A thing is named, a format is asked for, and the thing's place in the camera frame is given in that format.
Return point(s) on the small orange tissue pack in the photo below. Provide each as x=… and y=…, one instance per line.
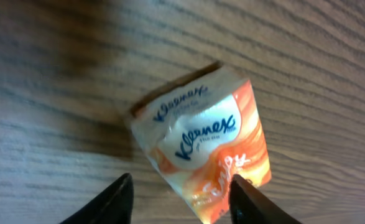
x=199, y=131

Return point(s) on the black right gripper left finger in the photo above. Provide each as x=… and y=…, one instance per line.
x=112, y=206

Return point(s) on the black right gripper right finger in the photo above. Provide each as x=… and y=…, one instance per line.
x=248, y=205

